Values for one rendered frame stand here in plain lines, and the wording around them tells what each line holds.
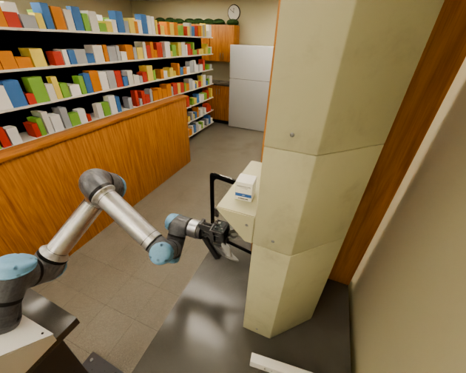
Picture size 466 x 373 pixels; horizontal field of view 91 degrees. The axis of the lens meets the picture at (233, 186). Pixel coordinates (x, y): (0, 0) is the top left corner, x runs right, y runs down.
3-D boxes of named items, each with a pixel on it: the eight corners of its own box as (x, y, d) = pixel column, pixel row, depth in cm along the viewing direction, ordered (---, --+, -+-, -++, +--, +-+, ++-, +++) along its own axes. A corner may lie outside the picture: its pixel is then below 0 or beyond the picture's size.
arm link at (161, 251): (80, 155, 82) (179, 249, 77) (98, 163, 92) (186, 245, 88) (55, 180, 80) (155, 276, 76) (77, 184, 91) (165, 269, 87)
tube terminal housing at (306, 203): (314, 282, 109) (375, 122, 67) (307, 355, 83) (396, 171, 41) (264, 265, 116) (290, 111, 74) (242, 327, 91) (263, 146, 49)
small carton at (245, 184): (255, 192, 69) (257, 176, 66) (251, 202, 65) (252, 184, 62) (239, 189, 71) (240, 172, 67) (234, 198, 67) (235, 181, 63)
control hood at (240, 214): (277, 188, 91) (280, 166, 85) (251, 244, 65) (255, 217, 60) (249, 181, 94) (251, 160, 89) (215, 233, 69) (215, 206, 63)
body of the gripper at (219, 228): (223, 234, 84) (194, 226, 87) (223, 251, 88) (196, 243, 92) (231, 222, 90) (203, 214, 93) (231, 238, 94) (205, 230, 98)
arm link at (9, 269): (-33, 296, 74) (-16, 254, 76) (7, 283, 88) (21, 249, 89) (1, 307, 74) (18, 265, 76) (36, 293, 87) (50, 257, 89)
